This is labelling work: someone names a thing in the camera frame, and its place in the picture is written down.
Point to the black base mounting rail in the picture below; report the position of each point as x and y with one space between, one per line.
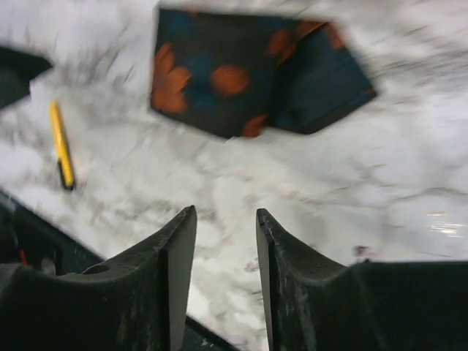
27 238

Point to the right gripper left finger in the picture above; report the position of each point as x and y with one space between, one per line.
136 300

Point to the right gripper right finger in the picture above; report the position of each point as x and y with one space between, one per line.
314 303

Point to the black orange floral tie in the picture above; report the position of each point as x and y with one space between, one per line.
232 75

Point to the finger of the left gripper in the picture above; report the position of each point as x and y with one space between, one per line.
18 69

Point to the small yellow black cutter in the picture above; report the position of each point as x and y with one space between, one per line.
64 160

